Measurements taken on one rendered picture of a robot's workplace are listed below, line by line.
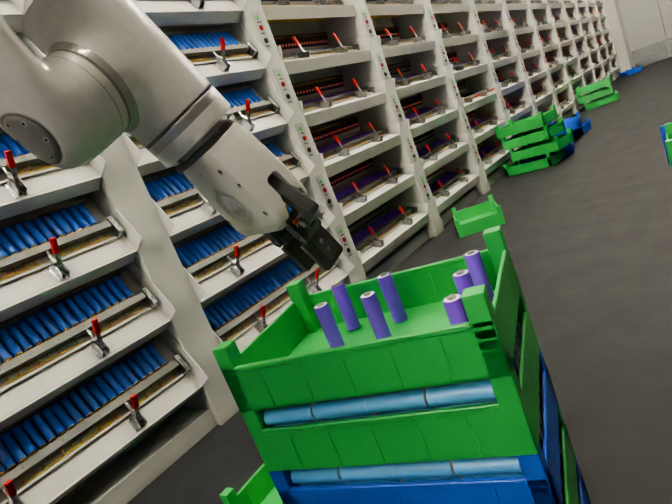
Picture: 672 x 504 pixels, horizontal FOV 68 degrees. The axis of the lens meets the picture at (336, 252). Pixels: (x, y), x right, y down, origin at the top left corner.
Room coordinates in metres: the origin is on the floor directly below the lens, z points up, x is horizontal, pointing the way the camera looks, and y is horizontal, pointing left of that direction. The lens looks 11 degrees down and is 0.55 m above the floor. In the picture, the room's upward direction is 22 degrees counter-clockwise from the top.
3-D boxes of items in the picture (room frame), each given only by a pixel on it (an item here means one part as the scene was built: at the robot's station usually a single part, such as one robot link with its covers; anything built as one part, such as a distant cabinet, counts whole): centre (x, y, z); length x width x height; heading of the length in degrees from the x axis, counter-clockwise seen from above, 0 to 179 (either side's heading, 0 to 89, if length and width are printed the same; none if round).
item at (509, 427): (0.54, -0.01, 0.28); 0.30 x 0.20 x 0.08; 63
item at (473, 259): (0.55, -0.14, 0.36); 0.02 x 0.02 x 0.06
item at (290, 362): (0.54, -0.01, 0.36); 0.30 x 0.20 x 0.08; 63
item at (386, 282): (0.60, -0.04, 0.36); 0.02 x 0.02 x 0.06
